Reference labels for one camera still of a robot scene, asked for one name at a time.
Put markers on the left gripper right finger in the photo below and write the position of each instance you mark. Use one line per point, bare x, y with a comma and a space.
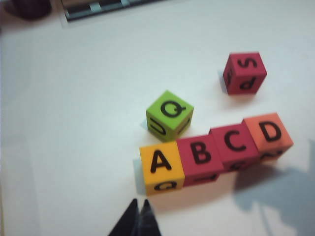
147, 221

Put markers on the green foam letter block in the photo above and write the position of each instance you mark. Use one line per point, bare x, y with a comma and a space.
169, 113

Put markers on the pink block with S p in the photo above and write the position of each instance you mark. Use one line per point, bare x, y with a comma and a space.
246, 73

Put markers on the orange foam letter block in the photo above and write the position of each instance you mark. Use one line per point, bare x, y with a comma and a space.
269, 132

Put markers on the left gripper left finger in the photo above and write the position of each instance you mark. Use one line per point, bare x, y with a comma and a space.
126, 221

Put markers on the yellow foam letter block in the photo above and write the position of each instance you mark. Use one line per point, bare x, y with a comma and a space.
162, 167

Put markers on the black mug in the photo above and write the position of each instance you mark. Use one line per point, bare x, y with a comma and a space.
27, 8

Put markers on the pink block with C 5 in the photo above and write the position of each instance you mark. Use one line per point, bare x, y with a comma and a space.
233, 145

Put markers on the pink block with B 4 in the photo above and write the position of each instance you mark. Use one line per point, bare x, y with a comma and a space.
200, 157

